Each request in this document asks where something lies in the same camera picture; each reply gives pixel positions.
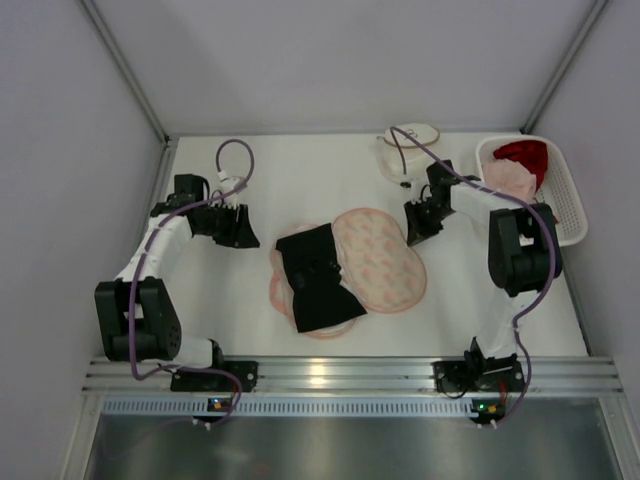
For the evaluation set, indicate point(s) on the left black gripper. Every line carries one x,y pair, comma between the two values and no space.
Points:
226,223

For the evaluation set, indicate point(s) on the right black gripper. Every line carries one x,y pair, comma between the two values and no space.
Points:
424,215

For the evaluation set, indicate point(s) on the white round mesh laundry bag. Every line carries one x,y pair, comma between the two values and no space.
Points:
397,155

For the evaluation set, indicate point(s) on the black garment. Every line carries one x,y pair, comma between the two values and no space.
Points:
313,272

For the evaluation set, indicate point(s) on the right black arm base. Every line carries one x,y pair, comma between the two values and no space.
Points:
455,378

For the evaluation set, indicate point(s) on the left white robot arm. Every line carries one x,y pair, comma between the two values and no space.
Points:
137,318

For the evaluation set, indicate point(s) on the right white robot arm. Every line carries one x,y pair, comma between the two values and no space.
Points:
523,254

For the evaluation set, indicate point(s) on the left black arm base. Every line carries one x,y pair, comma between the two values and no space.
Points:
232,373

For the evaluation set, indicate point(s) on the white plastic laundry basket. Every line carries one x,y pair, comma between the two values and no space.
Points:
558,189

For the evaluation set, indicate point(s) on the pink garment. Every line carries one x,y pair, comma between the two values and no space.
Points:
510,178

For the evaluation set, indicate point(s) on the red garment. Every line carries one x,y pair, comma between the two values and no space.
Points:
531,154

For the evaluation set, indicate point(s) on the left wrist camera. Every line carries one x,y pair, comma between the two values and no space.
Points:
228,186

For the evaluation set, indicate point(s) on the white slotted cable duct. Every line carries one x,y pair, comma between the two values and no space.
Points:
301,407

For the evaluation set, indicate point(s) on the aluminium mounting rail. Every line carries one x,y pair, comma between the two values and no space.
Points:
551,376

